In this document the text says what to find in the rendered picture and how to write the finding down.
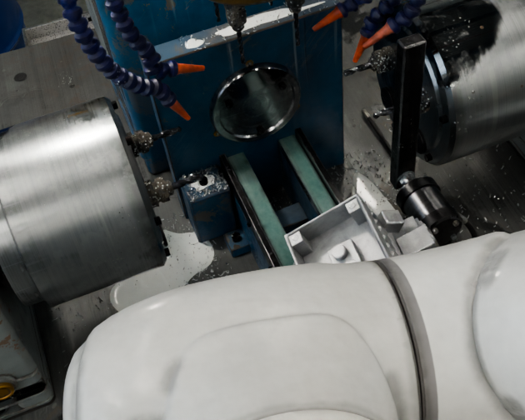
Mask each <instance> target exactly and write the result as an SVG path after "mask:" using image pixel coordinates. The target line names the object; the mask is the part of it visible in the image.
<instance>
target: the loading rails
mask: <svg viewBox="0 0 525 420"><path fill-rule="evenodd" d="M295 133H296V137H295V135H294V134H293V135H291V136H288V137H284V138H282V139H279V140H278V147H279V155H280V163H281V170H282V185H283V187H284V189H285V190H286V192H287V195H288V196H289V197H290V199H291V201H292V205H290V206H287V207H284V208H281V209H278V210H276V211H274V210H273V207H272V205H271V203H270V202H269V200H268V197H267V195H266V193H265V192H264V191H263V188H262V186H261V184H260V182H259V181H258V178H257V176H256V174H255V173H254V171H253V169H252V167H251V165H250V163H249V161H248V159H247V157H246V155H245V154H244V152H240V153H239V154H236V155H233V156H231V157H227V156H226V154H225V153H224V154H222V155H219V157H220V162H221V166H222V173H223V176H224V177H225V179H226V181H227V184H228V186H229V187H230V191H231V195H232V204H233V208H234V212H235V217H236V220H237V223H238V225H239V227H240V228H239V229H236V230H234V231H231V232H227V233H225V234H224V235H223V236H224V240H225V243H226V244H227V248H228V250H229V252H230V253H231V255H232V257H233V258H234V257H236V256H238V255H241V254H244V253H247V252H250V251H251V252H252V255H253V256H254V258H255V261H256V263H257V265H258V267H259V269H260V270H262V269H266V268H277V267H283V266H291V265H293V263H294V260H293V256H292V254H291V252H290V249H289V247H288V244H287V241H286V239H285V237H284V236H285V235H286V234H288V233H290V232H291V231H293V230H295V229H296V228H299V227H301V226H302V225H303V224H305V223H307V222H309V221H311V220H312V219H314V218H316V217H317V216H319V215H321V214H323V213H325V212H326V211H328V210H329V209H331V208H333V207H335V206H337V205H338V204H339V203H342V202H344V201H345V200H344V199H343V196H342V195H341V193H340V192H339V190H338V188H337V187H336V185H335V183H334V182H333V180H332V179H331V177H330V176H329V174H328V172H327V170H326V168H325V167H324V166H323V164H322V162H321V160H320V159H319V157H318V155H317V154H316V152H315V151H314V149H313V147H312V145H311V144H310V142H309V141H308V139H307V137H306V136H305V134H304V132H303V130H302V129H301V128H297V129H295Z"/></svg>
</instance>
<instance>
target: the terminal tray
mask: <svg viewBox="0 0 525 420"><path fill-rule="evenodd" d="M350 203H355V204H356V206H355V208H353V209H350V208H349V207H348V205H349V204H350ZM294 235H298V236H299V239H298V240H297V241H296V242H294V241H293V236H294ZM284 237H285V239H286V241H287V245H288V247H289V249H290V252H291V254H292V258H293V260H294V262H295V264H296V265H298V264H306V263H357V262H365V261H372V260H378V259H383V258H391V257H396V256H398V254H397V253H396V248H395V247H394V246H393V245H392V240H391V239H390V238H389V237H388V233H387V231H386V230H385V229H384V227H383V226H382V225H381V221H380V220H379V218H378V217H377V215H376V214H375V213H374V212H373V211H372V210H370V209H369V208H368V206H367V205H366V203H365V202H364V201H363V200H362V199H361V198H360V196H359V195H358V194H355V195H354V196H352V197H350V198H349V199H347V200H345V201H344V202H341V203H339V204H338V205H337V206H335V207H333V208H331V209H329V210H328V211H326V212H324V213H323V214H321V215H319V216H317V217H315V218H314V219H312V220H311V221H309V222H307V223H305V224H303V225H302V226H301V227H298V228H296V229H295V230H293V231H291V232H290V233H288V234H286V235H285V236H284Z"/></svg>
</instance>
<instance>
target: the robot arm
mask: <svg viewBox="0 0 525 420"><path fill-rule="evenodd" d="M62 419H63V420H525V230H522V231H519V232H514V233H511V234H509V233H506V232H492V233H489V234H486V235H483V236H480V237H475V238H471V239H468V240H465V241H461V242H455V243H452V244H448V245H445V246H441V247H435V248H431V249H428V250H424V251H420V252H413V253H409V254H405V255H401V256H396V257H388V258H383V259H378V260H372V261H365V262H350V263H321V262H314V263H306V264H298V265H291V266H283V267H272V268H266V269H262V270H257V271H251V272H243V273H239V274H233V275H229V276H225V277H218V278H214V279H210V280H207V281H203V282H196V283H193V284H189V285H186V286H182V287H178V288H175V289H173V290H170V291H166V292H162V293H160V294H158V295H155V296H152V297H149V298H146V299H144V300H142V301H141V302H137V303H135V304H133V305H131V306H129V307H126V308H124V309H123V310H122V311H120V312H117V313H116V314H114V315H112V316H111V317H109V318H108V319H106V320H105V321H104V322H102V323H100V324H99V325H98V326H96V327H95V328H94V329H93V330H92V332H91V333H90V334H89V336H88V338H87V341H86V342H85V343H84V344H83V345H82V346H81V347H80V348H79V349H78V350H77V351H76V352H75V353H74V355H73V357H72V361H71V362H70V365H69V367H68V370H67V375H66V379H65V385H64V392H63V405H62Z"/></svg>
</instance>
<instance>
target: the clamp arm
mask: <svg viewBox="0 0 525 420"><path fill-rule="evenodd" d="M426 45H427V42H426V40H425V39H424V37H423V36H422V35H421V34H420V33H419V32H418V33H415V34H413V35H410V36H407V37H403V38H400V39H398V40H397V56H396V72H395V89H394V105H393V122H392V154H391V170H390V182H391V184H392V185H393V186H394V188H395V189H399V188H402V185H403V180H402V179H401V177H403V178H404V180H406V179H408V178H410V177H409V176H408V173H409V174H410V176H411V177H414V178H415V167H416V158H417V148H418V130H419V120H420V111H421V101H422V91H423V74H424V63H425V54H426Z"/></svg>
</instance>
